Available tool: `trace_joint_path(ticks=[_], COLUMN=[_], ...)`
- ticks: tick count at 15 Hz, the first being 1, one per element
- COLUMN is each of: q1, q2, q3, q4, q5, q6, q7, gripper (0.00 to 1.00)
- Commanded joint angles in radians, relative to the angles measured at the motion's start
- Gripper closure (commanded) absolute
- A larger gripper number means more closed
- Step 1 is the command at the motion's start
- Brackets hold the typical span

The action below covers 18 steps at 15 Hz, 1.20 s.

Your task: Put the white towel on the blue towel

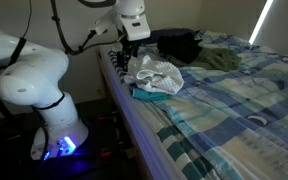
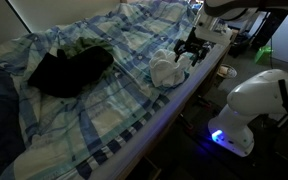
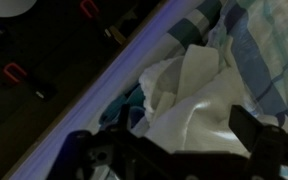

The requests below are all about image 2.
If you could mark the green cloth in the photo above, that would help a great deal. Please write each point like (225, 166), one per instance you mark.
(84, 42)

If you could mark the black tripod stand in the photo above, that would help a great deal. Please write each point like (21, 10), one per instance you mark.
(284, 120)

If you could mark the green object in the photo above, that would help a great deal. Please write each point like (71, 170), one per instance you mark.
(263, 55)

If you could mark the blue plaid bedsheet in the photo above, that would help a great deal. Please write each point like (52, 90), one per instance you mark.
(84, 120)

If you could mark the round bowl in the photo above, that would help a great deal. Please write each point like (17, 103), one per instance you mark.
(226, 70)

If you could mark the bed frame with mattress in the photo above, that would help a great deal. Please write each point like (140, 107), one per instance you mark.
(150, 133)

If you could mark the white towel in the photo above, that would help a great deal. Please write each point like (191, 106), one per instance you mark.
(165, 70)

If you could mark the black cloth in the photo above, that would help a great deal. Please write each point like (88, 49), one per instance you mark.
(70, 71)

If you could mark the dark blue pillow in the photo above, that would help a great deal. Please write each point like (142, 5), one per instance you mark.
(0, 116)

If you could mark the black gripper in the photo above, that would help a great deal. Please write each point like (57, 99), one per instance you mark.
(194, 40)

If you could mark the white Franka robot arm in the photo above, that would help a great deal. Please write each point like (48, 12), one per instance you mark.
(250, 96)

